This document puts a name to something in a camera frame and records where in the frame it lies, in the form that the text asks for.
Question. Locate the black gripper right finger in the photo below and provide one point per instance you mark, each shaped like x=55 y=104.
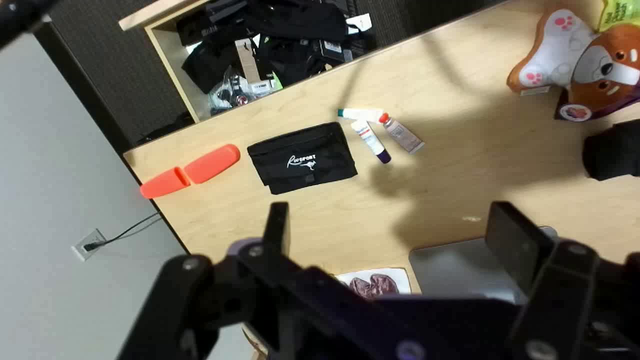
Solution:
x=517 y=243

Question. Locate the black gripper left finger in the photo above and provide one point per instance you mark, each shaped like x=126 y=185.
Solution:
x=277 y=231

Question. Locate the orange and white plush toy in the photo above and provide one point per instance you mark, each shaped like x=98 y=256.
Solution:
x=601 y=73

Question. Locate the grey monitor stand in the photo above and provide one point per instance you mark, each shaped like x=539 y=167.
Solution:
x=452 y=266

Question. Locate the black pouch with white logo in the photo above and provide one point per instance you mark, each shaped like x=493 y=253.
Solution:
x=301 y=160

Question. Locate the white and red snack packet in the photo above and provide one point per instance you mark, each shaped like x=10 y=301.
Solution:
x=376 y=282

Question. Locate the white tube with dark cap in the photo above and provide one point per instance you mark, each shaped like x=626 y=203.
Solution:
x=370 y=138

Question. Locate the black folded cloth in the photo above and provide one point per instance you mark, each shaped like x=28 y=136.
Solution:
x=613 y=150

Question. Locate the white tube with green cap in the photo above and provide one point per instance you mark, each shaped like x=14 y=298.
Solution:
x=363 y=112

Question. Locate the grey tube with orange cap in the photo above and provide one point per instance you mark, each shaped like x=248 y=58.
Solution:
x=403 y=134

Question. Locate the black clothes pile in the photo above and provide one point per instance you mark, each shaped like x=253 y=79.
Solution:
x=286 y=36

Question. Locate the yellow-green packet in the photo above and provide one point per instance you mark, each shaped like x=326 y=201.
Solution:
x=623 y=13

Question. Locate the white wall outlet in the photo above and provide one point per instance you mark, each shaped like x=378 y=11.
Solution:
x=96 y=237

